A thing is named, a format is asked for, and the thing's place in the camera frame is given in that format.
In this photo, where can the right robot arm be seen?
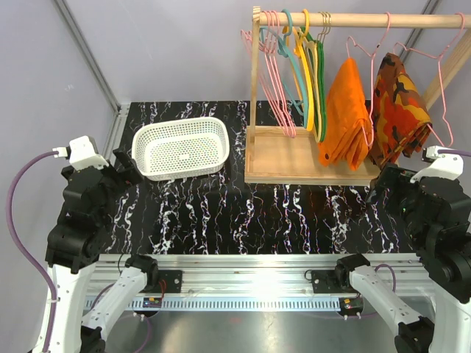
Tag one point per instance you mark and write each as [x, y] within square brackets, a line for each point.
[436, 212]

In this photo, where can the pink wire hanger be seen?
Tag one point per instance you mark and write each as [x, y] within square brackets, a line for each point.
[372, 56]
[449, 61]

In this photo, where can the teal plastic hanger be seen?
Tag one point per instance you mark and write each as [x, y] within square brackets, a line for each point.
[284, 51]

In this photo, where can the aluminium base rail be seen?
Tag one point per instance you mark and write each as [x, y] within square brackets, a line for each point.
[255, 282]

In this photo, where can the white perforated plastic basket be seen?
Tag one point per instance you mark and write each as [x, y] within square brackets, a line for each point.
[181, 148]

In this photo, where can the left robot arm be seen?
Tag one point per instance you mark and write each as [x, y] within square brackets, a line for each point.
[73, 249]

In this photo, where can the camouflage orange trousers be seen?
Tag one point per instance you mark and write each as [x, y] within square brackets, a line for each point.
[401, 120]

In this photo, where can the green plastic hanger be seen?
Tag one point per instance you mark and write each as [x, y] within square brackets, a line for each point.
[315, 53]

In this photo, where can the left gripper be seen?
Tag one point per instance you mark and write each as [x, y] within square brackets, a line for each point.
[130, 167]

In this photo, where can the yellow plastic hanger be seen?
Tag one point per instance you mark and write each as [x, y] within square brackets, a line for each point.
[308, 106]

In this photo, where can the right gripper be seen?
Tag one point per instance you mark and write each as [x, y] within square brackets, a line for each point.
[395, 176]

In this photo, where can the aluminium corner frame post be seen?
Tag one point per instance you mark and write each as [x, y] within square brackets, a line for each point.
[120, 110]

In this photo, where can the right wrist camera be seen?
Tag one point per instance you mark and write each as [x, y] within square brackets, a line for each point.
[443, 162]

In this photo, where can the wooden clothes rack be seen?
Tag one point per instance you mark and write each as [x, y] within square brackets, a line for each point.
[272, 157]

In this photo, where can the pink wire hangers bunch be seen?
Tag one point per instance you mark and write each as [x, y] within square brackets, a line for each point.
[271, 85]

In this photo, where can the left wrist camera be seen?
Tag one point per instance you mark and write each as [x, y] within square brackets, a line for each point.
[82, 153]

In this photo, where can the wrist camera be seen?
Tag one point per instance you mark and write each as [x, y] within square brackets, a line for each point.
[82, 153]
[443, 162]

